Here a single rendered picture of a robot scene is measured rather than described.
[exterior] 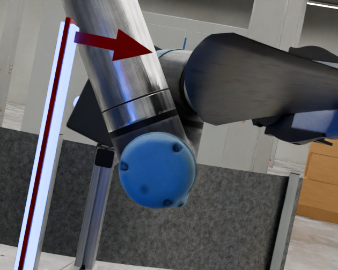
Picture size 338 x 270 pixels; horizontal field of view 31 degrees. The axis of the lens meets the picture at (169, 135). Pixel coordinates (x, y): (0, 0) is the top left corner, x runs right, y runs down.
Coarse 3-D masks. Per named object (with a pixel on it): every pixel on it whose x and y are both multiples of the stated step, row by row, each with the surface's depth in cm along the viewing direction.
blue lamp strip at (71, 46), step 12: (72, 24) 43; (72, 36) 43; (72, 48) 44; (72, 60) 45; (60, 84) 43; (60, 96) 43; (60, 108) 44; (60, 120) 45; (48, 144) 44; (48, 156) 44; (48, 168) 44; (48, 180) 45; (36, 204) 44; (36, 216) 44; (36, 228) 44; (36, 240) 45
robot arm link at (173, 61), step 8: (160, 56) 75; (168, 56) 74; (176, 56) 73; (184, 56) 72; (160, 64) 74; (168, 64) 73; (176, 64) 72; (184, 64) 70; (168, 72) 72; (176, 72) 71; (184, 72) 70; (168, 80) 72; (176, 80) 71; (184, 80) 70; (176, 88) 71; (176, 96) 71; (184, 96) 70; (176, 104) 72; (184, 104) 71; (184, 112) 73; (192, 112) 72; (192, 120) 73; (200, 120) 74
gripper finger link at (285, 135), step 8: (288, 120) 57; (272, 128) 58; (280, 128) 58; (288, 128) 57; (272, 136) 59; (280, 136) 57; (288, 136) 57; (296, 136) 56; (304, 136) 55; (312, 136) 54; (320, 136) 54; (296, 144) 57; (304, 144) 56
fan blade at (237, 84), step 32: (192, 64) 42; (224, 64) 40; (256, 64) 38; (288, 64) 36; (320, 64) 36; (192, 96) 50; (224, 96) 49; (256, 96) 48; (288, 96) 48; (320, 96) 47
